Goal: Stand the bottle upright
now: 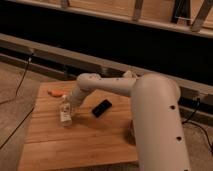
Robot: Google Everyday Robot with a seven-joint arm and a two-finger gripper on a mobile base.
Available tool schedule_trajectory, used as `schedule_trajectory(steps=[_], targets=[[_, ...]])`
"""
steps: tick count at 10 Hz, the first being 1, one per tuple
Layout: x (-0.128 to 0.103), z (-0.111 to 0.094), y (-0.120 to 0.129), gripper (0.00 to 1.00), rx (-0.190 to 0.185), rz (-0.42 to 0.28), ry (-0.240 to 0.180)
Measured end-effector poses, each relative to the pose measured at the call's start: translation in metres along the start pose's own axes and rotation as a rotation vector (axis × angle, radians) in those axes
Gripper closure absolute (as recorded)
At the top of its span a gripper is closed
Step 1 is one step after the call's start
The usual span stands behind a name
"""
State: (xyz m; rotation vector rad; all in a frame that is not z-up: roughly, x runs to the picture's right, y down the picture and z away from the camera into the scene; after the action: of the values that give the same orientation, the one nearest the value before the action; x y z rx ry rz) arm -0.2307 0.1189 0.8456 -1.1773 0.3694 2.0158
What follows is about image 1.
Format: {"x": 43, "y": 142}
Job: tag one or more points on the grey metal floor rail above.
{"x": 14, "y": 47}

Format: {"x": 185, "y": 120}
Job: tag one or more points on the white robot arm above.
{"x": 159, "y": 135}

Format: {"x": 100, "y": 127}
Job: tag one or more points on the dark purple bowl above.
{"x": 129, "y": 134}

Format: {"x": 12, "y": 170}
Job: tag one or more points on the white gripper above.
{"x": 77, "y": 96}

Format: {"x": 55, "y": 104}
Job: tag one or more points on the black rectangular block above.
{"x": 101, "y": 108}

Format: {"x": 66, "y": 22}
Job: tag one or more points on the light wooden holder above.
{"x": 129, "y": 74}

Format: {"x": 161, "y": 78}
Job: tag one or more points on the orange carrot toy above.
{"x": 55, "y": 93}

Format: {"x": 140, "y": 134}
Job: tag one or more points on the wooden board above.
{"x": 88, "y": 141}

